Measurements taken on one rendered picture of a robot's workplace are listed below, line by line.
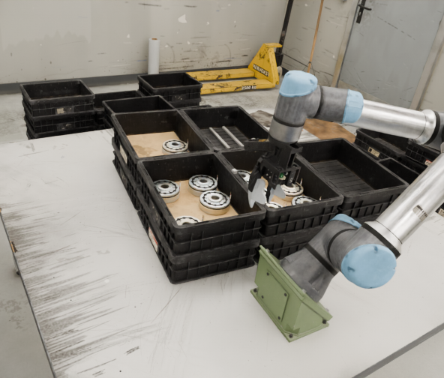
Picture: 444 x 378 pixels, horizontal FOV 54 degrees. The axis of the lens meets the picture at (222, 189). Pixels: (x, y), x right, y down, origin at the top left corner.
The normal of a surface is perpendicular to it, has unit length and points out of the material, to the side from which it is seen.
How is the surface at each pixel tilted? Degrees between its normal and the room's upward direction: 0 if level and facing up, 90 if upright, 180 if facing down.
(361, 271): 74
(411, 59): 90
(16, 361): 0
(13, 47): 90
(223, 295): 0
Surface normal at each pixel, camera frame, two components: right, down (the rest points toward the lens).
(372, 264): 0.06, 0.29
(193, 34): 0.53, 0.50
